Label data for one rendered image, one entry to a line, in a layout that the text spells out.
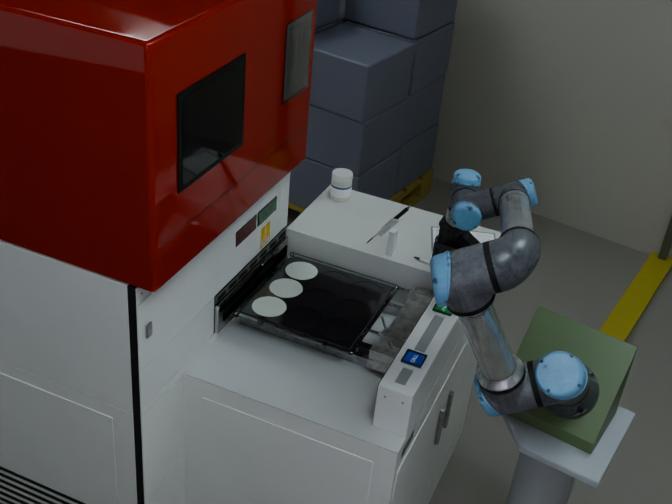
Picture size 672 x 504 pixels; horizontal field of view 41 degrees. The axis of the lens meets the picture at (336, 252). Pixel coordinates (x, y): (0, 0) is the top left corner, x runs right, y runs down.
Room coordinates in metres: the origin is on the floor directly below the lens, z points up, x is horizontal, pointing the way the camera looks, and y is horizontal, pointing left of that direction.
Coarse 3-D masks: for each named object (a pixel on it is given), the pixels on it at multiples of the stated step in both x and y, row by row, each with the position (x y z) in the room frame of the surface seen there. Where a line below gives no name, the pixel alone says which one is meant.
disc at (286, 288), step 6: (276, 282) 2.24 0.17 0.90; (282, 282) 2.25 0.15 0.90; (288, 282) 2.25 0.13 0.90; (294, 282) 2.25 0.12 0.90; (270, 288) 2.21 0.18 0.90; (276, 288) 2.21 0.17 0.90; (282, 288) 2.22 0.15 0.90; (288, 288) 2.22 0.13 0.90; (294, 288) 2.22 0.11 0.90; (300, 288) 2.23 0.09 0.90; (276, 294) 2.18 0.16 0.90; (282, 294) 2.19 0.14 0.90; (288, 294) 2.19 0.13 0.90; (294, 294) 2.19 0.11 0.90
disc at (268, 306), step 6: (258, 300) 2.14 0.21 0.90; (264, 300) 2.15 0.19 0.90; (270, 300) 2.15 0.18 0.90; (276, 300) 2.15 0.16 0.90; (282, 300) 2.16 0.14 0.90; (252, 306) 2.11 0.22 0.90; (258, 306) 2.11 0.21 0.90; (264, 306) 2.12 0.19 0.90; (270, 306) 2.12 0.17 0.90; (276, 306) 2.12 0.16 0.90; (282, 306) 2.13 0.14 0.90; (258, 312) 2.09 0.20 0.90; (264, 312) 2.09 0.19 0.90; (270, 312) 2.09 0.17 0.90; (276, 312) 2.09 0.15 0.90; (282, 312) 2.10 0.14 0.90
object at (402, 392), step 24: (432, 312) 2.09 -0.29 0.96; (432, 336) 1.98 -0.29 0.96; (456, 336) 2.10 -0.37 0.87; (432, 360) 1.87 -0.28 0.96; (384, 384) 1.76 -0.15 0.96; (408, 384) 1.77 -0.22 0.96; (432, 384) 1.91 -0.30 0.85; (384, 408) 1.74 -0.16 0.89; (408, 408) 1.72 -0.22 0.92; (408, 432) 1.74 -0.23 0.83
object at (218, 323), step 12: (276, 252) 2.37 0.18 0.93; (264, 264) 2.29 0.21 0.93; (276, 264) 2.38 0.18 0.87; (252, 276) 2.22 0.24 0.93; (264, 276) 2.31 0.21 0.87; (240, 288) 2.15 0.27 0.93; (252, 288) 2.24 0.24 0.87; (228, 300) 2.09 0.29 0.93; (240, 300) 2.17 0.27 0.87; (216, 312) 2.04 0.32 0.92; (228, 312) 2.11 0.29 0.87; (216, 324) 2.04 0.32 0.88
